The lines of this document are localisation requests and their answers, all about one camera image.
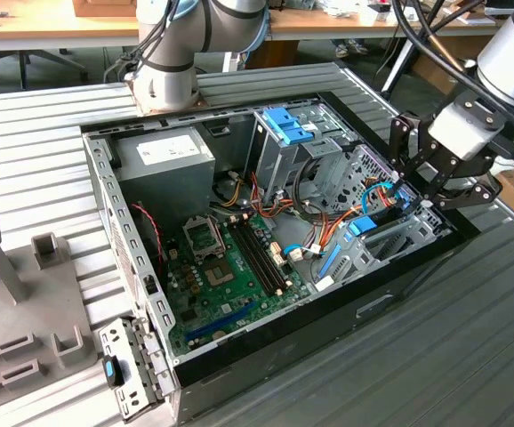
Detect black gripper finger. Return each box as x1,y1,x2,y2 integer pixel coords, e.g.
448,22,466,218
420,174,504,212
389,112,453,180

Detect orange yellow disk power wire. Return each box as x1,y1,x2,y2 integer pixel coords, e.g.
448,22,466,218
312,175,395,259

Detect light blue disk data wire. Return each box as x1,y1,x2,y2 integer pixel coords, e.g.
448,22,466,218
359,179,413,214

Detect hard disk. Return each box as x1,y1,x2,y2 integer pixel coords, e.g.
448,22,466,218
317,205,418,281

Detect metal disk bay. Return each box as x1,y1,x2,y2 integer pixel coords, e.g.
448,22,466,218
312,144,456,293

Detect large brown cardboard sheet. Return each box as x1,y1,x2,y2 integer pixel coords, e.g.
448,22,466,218
412,34,480,97

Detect black stand pole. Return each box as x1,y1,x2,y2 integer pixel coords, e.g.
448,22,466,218
380,35,418,101

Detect seated person's shoes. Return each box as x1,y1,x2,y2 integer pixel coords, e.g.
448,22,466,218
333,38,369,58

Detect blue drive cage latch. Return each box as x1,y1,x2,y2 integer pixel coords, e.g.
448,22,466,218
260,106,324,146

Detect metal optical drive cage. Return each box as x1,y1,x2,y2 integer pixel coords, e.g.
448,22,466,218
244,98,359,204

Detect black RAM slot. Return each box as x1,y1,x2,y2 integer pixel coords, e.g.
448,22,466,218
248,216,293,289
229,222,275,298
242,219,287,293
236,221,280,295

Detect black open PC case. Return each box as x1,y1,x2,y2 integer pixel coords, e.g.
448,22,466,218
80,91,483,423

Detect CPU socket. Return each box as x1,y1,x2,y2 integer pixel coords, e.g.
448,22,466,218
181,214,226,263

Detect black square chipset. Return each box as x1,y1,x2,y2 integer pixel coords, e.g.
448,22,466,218
203,259,237,289

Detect grey power supply unit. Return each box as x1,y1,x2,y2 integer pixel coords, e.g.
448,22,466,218
113,127,217,223

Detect green motherboard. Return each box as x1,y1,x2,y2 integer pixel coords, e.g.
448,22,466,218
163,208,315,357

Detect blue expansion slot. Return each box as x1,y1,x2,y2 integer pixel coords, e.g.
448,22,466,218
184,301,257,343

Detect brown cardboard box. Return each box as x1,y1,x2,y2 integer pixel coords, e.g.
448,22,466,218
70,0,139,19

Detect metal expansion card retainer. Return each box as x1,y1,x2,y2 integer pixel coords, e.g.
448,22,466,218
99,314,179,423

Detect wooden office desk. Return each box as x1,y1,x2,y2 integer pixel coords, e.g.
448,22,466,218
0,0,507,52

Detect blue black retainer latch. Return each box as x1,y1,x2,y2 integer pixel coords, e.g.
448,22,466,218
101,353,125,387

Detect black office chair base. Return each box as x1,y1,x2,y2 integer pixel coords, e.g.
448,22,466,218
0,47,88,90

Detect grey parts rack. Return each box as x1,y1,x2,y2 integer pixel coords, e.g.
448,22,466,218
0,217,101,399

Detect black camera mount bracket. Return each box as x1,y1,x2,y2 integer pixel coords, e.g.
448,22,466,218
454,90,508,131

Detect copper coloured cable sleeve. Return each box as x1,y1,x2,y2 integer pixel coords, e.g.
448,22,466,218
430,34,468,73

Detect black wire bundle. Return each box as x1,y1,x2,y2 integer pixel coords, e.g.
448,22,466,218
293,156,332,222

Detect yellow orange power wire bundle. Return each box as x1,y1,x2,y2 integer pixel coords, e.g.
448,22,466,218
212,171,296,222

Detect brown square base plate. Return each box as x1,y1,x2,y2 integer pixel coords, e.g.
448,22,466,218
123,75,210,117

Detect black arm foot cables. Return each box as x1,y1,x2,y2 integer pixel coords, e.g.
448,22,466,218
103,0,181,84

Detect red black twisted wire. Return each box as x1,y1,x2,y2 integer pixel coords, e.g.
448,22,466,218
130,203,165,264

